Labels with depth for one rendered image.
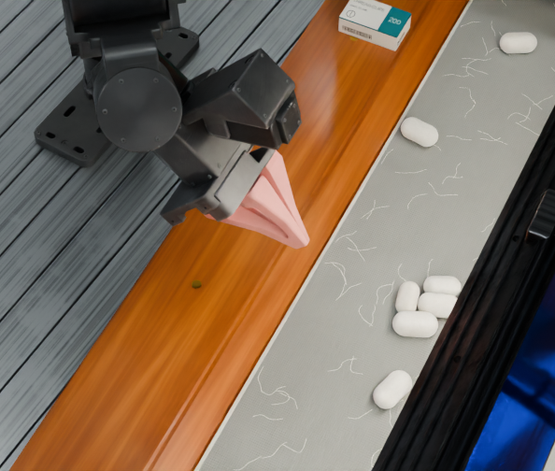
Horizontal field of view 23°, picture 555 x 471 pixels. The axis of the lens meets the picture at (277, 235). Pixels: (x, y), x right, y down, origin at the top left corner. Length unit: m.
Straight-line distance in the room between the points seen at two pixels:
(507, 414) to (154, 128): 0.33
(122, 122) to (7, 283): 0.39
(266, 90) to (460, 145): 0.37
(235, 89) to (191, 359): 0.27
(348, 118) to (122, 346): 0.31
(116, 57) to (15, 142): 0.48
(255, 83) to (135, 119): 0.09
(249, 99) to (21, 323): 0.41
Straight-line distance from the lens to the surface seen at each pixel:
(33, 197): 1.32
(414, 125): 1.24
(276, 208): 1.01
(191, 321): 1.11
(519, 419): 0.71
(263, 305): 1.13
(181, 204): 0.99
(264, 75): 0.93
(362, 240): 1.19
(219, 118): 0.94
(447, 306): 1.13
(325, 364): 1.12
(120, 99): 0.90
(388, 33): 1.29
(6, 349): 1.23
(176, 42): 1.42
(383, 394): 1.08
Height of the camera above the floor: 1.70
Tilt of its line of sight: 54 degrees down
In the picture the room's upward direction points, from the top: straight up
